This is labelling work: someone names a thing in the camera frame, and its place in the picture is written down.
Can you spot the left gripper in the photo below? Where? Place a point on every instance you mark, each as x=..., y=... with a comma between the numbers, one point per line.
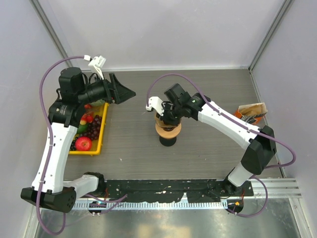
x=117, y=92

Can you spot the green netted melon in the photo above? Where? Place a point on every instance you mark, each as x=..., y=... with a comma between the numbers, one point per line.
x=98, y=103

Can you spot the brown paper coffee filter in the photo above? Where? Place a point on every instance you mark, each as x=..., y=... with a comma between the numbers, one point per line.
x=161, y=124

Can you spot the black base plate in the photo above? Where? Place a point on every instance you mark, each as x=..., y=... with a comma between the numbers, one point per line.
x=172, y=190

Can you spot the purple grape bunch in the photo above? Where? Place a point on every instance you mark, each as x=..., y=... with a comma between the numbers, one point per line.
x=93, y=132

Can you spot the red apple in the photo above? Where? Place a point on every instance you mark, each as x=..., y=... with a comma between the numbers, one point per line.
x=83, y=144

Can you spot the brown filter stack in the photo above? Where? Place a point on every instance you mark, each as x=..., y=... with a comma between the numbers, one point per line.
x=253, y=109

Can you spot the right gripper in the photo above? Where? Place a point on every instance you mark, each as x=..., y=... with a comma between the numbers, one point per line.
x=166, y=120

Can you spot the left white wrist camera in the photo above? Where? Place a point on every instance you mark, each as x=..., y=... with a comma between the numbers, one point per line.
x=95, y=64

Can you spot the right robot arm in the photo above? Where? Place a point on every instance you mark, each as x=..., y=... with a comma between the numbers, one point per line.
x=257, y=142

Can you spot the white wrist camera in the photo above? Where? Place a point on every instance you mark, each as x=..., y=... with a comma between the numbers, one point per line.
x=95, y=64
x=155, y=103

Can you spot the orange coffee filter box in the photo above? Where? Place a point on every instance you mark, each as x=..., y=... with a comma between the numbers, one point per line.
x=252, y=119

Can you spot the yellow plastic tray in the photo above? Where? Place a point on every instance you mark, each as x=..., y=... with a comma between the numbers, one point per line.
x=102, y=111

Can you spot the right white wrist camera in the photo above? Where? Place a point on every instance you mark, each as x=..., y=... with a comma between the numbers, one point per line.
x=155, y=103

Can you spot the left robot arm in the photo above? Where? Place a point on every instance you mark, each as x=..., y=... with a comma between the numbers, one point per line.
x=48, y=189

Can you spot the dark red coffee server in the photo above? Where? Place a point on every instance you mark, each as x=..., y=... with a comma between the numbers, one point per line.
x=167, y=137

